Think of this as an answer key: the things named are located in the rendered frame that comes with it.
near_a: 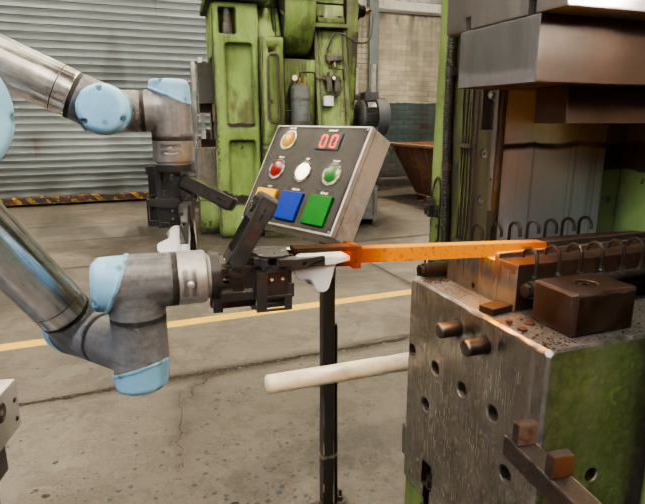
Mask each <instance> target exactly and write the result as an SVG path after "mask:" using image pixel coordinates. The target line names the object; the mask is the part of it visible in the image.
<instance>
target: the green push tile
mask: <svg viewBox="0 0 645 504"><path fill-rule="evenodd" d="M334 199H335V198H333V197H328V196H321V195H314V194H311V195H310V197H309V199H308V202H307V204H306V207H305V209H304V212H303V215H302V217H301V220H300V223H302V224H305V225H310V226H315V227H320V228H323V227H324V225H325V222H326V219H327V217H328V214H329V212H330V209H331V206H332V204H333V201H334Z"/></svg>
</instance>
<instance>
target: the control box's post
mask: <svg viewBox="0 0 645 504"><path fill-rule="evenodd" d="M335 277H336V267H335V268H334V272H333V275H332V279H331V283H330V286H329V288H328V290H327V291H325V292H320V366H325V365H331V364H335ZM334 392H335V383H332V384H326V385H321V386H320V453H321V454H322V456H323V457H326V456H330V455H334ZM320 501H321V502H322V504H334V458H331V459H327V460H322V459H321V458H320Z"/></svg>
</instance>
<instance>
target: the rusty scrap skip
mask: <svg viewBox="0 0 645 504"><path fill-rule="evenodd" d="M390 145H392V146H393V149H394V152H395V153H396V155H397V157H398V159H399V161H400V163H401V165H402V167H403V169H404V171H405V173H406V174H407V176H408V178H409V180H410V182H411V184H412V186H413V188H414V190H415V192H416V193H420V194H417V197H416V200H417V201H421V202H427V198H428V196H431V186H432V166H433V148H434V142H390Z"/></svg>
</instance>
